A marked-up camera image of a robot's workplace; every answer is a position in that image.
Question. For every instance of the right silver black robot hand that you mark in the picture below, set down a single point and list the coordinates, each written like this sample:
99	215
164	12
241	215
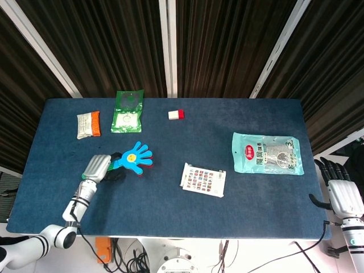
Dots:
341	196

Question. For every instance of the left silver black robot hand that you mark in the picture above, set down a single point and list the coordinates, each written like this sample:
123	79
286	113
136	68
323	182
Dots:
98	167

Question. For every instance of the blue green hand clapper toy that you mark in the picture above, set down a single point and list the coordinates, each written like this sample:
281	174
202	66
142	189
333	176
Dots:
134	159

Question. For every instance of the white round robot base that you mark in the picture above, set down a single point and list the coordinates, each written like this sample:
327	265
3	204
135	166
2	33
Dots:
177	259

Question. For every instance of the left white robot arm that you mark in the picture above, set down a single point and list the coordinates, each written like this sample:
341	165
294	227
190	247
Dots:
48	224

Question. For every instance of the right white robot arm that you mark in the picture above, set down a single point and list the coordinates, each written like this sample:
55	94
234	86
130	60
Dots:
354	244

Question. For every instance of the white orange snack packet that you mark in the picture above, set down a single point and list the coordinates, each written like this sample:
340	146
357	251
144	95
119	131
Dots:
88	124

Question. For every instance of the green foil packet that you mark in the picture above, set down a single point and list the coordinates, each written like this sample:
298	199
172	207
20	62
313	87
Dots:
127	111

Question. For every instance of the orange power box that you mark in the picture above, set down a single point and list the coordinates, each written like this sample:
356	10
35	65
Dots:
103	251

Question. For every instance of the teal cleaning cloth bag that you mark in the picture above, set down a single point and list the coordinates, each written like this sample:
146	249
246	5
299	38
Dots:
267	153

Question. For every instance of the blue table mat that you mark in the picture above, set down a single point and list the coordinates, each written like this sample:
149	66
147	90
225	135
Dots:
182	204

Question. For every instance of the white red small block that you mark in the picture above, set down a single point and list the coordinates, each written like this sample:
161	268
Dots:
176	114

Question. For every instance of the white pack with flag pictures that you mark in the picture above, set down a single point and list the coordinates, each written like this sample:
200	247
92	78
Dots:
203	179

